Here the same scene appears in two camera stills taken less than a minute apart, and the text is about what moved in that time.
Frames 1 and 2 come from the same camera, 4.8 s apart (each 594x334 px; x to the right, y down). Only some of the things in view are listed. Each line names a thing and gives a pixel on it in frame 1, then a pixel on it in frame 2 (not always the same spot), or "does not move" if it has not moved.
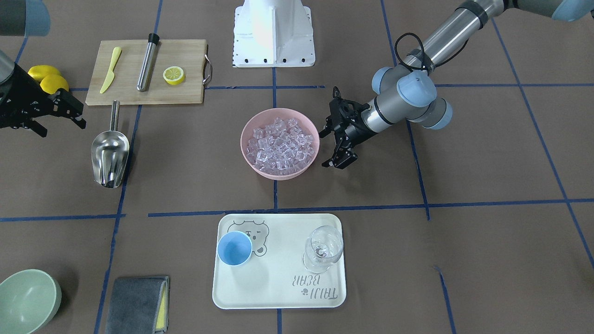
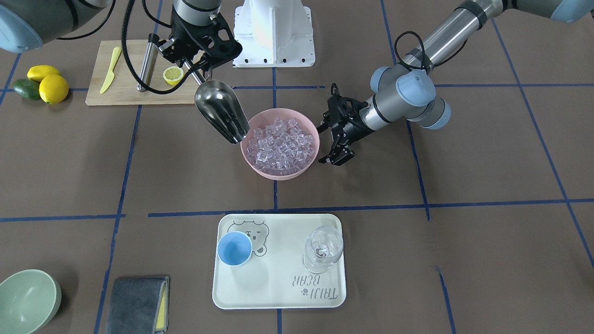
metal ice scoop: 110,151 -> 220,105
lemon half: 174,75 does not move
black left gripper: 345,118 does not move
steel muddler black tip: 153,41 does not move
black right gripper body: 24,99 -> 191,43
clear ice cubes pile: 280,148 does not move
